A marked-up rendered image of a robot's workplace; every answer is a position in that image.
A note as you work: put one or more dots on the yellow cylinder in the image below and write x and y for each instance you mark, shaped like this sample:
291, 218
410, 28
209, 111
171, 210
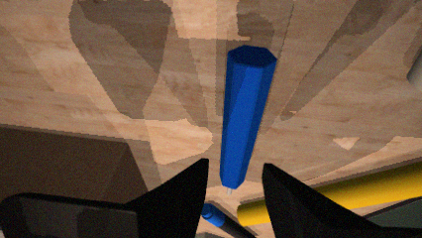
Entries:
386, 186

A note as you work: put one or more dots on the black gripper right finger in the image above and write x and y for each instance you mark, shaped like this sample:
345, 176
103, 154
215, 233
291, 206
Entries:
296, 210

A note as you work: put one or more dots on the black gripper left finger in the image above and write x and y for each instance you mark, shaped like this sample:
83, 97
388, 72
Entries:
171, 210

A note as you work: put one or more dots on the grey keyboard with white letter keys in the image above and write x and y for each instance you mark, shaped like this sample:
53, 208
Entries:
407, 213

